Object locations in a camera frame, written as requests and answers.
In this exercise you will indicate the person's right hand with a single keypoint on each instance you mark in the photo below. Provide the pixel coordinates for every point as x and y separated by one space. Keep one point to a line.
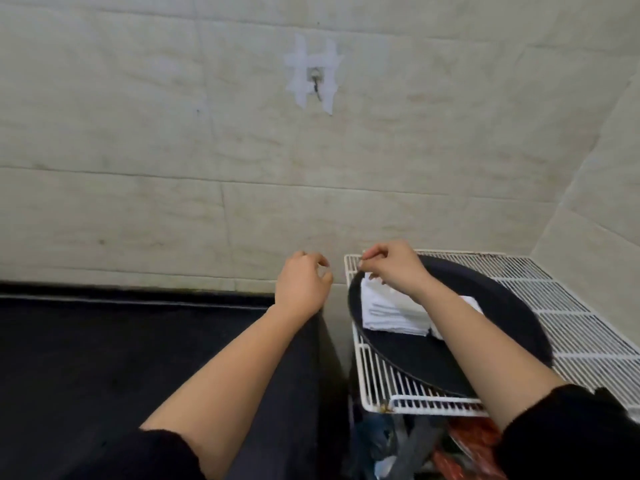
400 269

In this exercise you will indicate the person's left hand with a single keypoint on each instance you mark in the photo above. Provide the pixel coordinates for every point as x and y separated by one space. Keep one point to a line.
300 289

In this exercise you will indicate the stacks of white cloths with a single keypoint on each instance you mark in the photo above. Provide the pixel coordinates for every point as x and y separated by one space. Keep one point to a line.
390 314

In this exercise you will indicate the black round tray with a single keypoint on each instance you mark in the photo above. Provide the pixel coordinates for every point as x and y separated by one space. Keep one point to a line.
400 354

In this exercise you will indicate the person's right forearm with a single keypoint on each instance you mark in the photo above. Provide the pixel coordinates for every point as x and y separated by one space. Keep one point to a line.
490 359

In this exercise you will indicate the person's left forearm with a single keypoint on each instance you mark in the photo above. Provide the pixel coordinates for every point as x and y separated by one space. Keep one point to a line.
230 389

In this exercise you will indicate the blue plastic bag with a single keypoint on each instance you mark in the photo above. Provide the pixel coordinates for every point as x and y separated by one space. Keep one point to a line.
375 437

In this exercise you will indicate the red plastic bag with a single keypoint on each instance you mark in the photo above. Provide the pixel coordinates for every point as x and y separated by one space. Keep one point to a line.
475 434

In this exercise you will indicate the white plastic bag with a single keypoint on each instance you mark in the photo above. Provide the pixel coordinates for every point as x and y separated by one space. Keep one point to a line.
385 467

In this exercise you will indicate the wall hook with white tape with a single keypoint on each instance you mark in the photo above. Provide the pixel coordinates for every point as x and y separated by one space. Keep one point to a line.
300 59

